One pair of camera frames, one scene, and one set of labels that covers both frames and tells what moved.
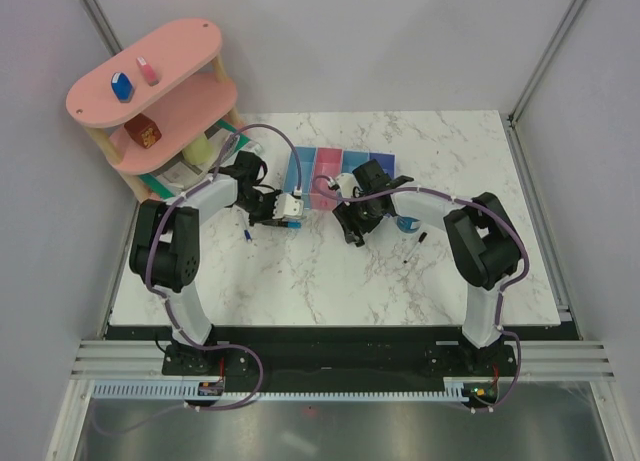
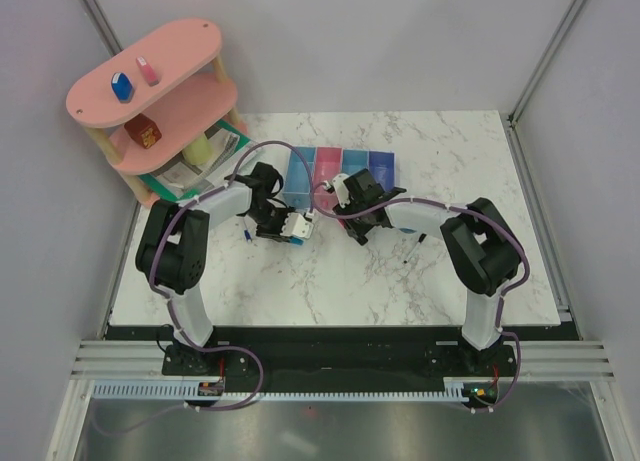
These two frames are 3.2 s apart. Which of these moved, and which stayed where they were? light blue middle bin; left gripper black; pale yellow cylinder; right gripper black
Moved: left gripper black
Stayed: right gripper black; light blue middle bin; pale yellow cylinder
